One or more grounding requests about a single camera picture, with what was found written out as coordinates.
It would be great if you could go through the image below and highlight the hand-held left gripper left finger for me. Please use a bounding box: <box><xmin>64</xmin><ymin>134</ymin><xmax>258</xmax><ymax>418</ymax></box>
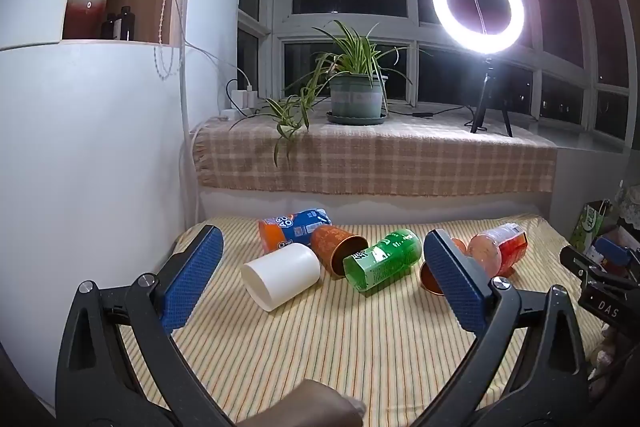
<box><xmin>54</xmin><ymin>224</ymin><xmax>236</xmax><ymax>427</ymax></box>

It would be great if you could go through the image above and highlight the black cable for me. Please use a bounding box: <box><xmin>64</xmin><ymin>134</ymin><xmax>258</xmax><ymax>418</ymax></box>
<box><xmin>385</xmin><ymin>103</ymin><xmax>476</xmax><ymax>118</ymax></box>

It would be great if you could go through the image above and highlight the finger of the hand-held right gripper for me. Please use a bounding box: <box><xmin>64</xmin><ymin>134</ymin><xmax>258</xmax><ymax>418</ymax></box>
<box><xmin>559</xmin><ymin>246</ymin><xmax>640</xmax><ymax>292</ymax></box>
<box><xmin>594</xmin><ymin>236</ymin><xmax>640</xmax><ymax>268</ymax></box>

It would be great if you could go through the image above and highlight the copper cup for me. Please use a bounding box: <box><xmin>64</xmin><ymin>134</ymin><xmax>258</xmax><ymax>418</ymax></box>
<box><xmin>419</xmin><ymin>238</ymin><xmax>468</xmax><ymax>295</ymax></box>
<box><xmin>310</xmin><ymin>226</ymin><xmax>370</xmax><ymax>280</ymax></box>

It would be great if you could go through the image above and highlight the green plant pot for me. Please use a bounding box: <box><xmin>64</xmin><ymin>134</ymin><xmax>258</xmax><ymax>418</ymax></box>
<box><xmin>327</xmin><ymin>72</ymin><xmax>388</xmax><ymax>120</ymax></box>

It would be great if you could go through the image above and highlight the black tripod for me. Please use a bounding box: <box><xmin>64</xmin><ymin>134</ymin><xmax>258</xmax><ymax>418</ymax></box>
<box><xmin>470</xmin><ymin>54</ymin><xmax>514</xmax><ymax>138</ymax></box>

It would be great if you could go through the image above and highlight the red translucent cup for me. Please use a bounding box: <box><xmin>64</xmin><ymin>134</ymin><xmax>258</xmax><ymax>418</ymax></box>
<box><xmin>467</xmin><ymin>223</ymin><xmax>528</xmax><ymax>279</ymax></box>

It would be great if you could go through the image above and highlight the checked beige cloth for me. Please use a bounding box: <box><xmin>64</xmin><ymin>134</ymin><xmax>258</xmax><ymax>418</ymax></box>
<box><xmin>192</xmin><ymin>109</ymin><xmax>558</xmax><ymax>196</ymax></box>

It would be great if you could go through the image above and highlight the ring light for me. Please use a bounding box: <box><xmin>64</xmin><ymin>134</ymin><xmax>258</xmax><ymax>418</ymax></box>
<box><xmin>432</xmin><ymin>0</ymin><xmax>526</xmax><ymax>55</ymax></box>

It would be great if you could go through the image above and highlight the green carton box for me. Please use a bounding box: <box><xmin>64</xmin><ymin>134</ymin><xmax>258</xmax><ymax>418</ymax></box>
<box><xmin>570</xmin><ymin>201</ymin><xmax>613</xmax><ymax>253</ymax></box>

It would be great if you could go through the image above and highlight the striped yellow cloth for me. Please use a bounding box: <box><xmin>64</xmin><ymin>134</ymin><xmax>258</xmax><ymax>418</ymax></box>
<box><xmin>117</xmin><ymin>213</ymin><xmax>608</xmax><ymax>427</ymax></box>

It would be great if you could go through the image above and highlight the white power adapter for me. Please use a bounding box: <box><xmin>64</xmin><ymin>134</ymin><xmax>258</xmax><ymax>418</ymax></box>
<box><xmin>231</xmin><ymin>89</ymin><xmax>258</xmax><ymax>111</ymax></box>

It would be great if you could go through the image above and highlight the green soda can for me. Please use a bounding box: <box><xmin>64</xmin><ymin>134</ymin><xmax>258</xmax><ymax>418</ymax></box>
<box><xmin>342</xmin><ymin>228</ymin><xmax>423</xmax><ymax>294</ymax></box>

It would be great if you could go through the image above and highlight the white cup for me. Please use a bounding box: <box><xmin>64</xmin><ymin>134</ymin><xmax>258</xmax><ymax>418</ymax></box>
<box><xmin>241</xmin><ymin>243</ymin><xmax>321</xmax><ymax>312</ymax></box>

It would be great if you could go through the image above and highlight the green pot saucer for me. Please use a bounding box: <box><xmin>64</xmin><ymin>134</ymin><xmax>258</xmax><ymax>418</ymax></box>
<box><xmin>326</xmin><ymin>109</ymin><xmax>389</xmax><ymax>126</ymax></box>

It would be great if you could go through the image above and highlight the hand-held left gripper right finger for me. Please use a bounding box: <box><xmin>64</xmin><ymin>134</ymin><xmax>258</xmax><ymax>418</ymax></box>
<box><xmin>415</xmin><ymin>229</ymin><xmax>589</xmax><ymax>427</ymax></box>

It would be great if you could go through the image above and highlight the spider plant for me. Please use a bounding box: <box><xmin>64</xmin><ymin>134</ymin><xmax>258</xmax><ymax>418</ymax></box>
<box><xmin>230</xmin><ymin>19</ymin><xmax>433</xmax><ymax>168</ymax></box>

